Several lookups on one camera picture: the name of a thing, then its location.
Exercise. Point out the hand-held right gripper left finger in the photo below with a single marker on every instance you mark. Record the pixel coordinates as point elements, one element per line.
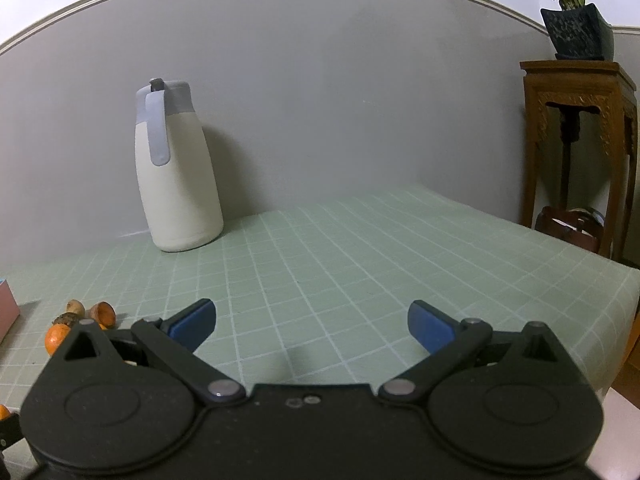
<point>192,321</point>

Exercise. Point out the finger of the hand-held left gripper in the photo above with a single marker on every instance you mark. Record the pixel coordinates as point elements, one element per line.
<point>10,432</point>

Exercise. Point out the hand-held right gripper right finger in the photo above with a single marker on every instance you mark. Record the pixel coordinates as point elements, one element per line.
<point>430,327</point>

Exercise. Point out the dark brown fruit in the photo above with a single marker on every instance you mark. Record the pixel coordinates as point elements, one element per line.
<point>67,318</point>

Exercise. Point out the red cardboard box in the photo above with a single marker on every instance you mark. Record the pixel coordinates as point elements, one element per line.
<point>7,307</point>

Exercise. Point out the small light brown fruit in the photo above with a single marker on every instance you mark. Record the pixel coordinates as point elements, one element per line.
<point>75,306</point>
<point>105,313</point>

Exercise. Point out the green checked tablecloth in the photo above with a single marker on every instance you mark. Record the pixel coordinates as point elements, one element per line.
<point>350,270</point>

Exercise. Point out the white thermos jug grey lid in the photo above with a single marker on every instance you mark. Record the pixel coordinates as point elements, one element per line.
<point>175,185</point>

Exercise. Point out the carved wooden plant stand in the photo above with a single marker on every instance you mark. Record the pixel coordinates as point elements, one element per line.
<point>570,77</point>

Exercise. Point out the dark blue plant pot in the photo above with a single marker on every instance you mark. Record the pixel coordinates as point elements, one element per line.
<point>575,30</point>

